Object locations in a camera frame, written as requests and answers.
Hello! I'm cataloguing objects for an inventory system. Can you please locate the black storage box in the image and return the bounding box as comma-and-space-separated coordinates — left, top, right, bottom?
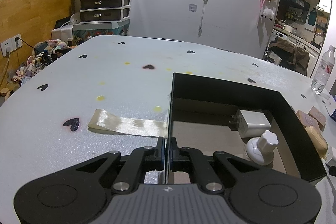
168, 73, 327, 185

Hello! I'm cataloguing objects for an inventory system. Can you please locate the white wall charger cube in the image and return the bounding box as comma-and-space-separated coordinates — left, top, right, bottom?
231, 110, 271, 138

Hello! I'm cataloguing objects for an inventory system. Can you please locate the white suction cup hook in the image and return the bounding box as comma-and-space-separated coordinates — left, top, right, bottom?
245, 130, 278, 166

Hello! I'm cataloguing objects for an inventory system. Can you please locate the pink compact box front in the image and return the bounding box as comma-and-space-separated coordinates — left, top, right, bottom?
296, 110, 319, 130

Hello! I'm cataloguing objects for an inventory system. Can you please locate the pink compact box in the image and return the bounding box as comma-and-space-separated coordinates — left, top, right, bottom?
296, 110, 319, 130
308, 106, 326, 131

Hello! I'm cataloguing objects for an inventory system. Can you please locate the gold earbuds case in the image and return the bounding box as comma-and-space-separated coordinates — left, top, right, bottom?
305, 126, 329, 160

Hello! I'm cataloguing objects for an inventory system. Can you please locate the cream satin ribbon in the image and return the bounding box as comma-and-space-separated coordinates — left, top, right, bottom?
88, 109, 168, 138

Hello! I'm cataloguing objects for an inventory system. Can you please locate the pile of plush toys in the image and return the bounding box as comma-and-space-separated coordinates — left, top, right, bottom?
11, 36, 77, 85

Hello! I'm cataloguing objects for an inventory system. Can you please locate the brown jacket on chair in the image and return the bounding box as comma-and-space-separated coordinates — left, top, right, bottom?
268, 38, 310, 76

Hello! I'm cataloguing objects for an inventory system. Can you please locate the purple tissue box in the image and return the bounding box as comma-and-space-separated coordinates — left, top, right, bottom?
325, 96, 336, 121

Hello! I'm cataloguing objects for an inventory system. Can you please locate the white three-drawer cabinet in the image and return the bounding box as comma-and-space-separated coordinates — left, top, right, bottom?
80, 0, 131, 22

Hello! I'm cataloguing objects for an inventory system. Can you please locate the white plush sheep toy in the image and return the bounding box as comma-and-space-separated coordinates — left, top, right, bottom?
261, 8, 274, 21

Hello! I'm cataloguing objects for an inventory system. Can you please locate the clear water bottle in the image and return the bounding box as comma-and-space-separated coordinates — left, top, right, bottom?
311, 45, 335, 94

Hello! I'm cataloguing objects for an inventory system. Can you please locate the white wall power outlet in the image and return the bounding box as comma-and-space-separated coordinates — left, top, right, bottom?
1, 34, 23, 57

